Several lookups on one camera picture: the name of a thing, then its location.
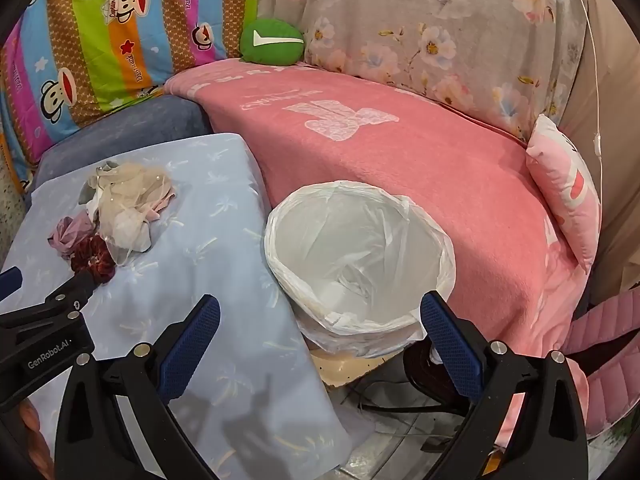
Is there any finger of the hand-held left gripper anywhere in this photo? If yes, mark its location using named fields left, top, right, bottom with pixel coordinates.
left=0, top=273, right=99, bottom=334
left=0, top=267, right=25, bottom=301

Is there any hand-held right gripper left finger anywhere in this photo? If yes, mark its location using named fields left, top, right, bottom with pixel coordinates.
left=54, top=294, right=222, bottom=480

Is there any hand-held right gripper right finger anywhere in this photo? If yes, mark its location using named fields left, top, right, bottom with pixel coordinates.
left=420, top=291, right=591, bottom=480

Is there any dark red scrunchie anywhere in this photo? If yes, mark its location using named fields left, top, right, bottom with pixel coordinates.
left=70, top=235, right=117, bottom=286

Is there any mauve cloth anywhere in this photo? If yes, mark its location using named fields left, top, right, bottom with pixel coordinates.
left=48, top=210, right=98, bottom=261

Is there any white cloth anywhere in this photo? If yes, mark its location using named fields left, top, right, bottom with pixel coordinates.
left=86, top=195, right=153, bottom=266

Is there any light pink cloth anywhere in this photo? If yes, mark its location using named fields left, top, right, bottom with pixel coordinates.
left=142, top=187, right=180, bottom=223

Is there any beige sheer stocking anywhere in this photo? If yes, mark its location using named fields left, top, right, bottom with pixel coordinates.
left=82, top=160, right=173, bottom=226

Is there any white bin with plastic liner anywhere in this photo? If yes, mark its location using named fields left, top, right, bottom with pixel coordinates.
left=264, top=180, right=457, bottom=361

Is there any black chair base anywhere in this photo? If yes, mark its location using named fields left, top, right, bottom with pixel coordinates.
left=345, top=342, right=481, bottom=453

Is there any beige cardboard piece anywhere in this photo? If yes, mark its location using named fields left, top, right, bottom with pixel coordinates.
left=310, top=350, right=401, bottom=388

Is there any light blue printed cloth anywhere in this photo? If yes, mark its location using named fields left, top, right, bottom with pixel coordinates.
left=0, top=132, right=353, bottom=480

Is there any pink chair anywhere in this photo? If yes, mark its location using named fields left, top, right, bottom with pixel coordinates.
left=550, top=290, right=640, bottom=436

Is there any blue-grey cushion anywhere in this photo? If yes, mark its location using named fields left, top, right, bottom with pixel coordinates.
left=30, top=94, right=213, bottom=196

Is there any pink blanket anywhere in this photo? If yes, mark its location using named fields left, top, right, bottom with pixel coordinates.
left=165, top=57, right=601, bottom=441

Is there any pink printed pillow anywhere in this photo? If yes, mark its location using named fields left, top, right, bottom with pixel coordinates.
left=525, top=114, right=601, bottom=275

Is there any colourful monkey cartoon pillow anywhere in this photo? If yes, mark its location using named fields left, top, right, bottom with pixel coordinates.
left=0, top=0, right=261, bottom=196

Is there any beige curtain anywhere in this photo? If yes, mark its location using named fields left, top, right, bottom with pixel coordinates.
left=555, top=0, right=640, bottom=301

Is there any green plush toy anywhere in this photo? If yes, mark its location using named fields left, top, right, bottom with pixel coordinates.
left=239, top=17, right=307, bottom=67

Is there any grey floral quilt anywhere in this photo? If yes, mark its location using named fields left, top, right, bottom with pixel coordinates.
left=257, top=0, right=588, bottom=143

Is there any thin white cable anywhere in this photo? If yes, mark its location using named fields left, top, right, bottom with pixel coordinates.
left=570, top=0, right=603, bottom=261

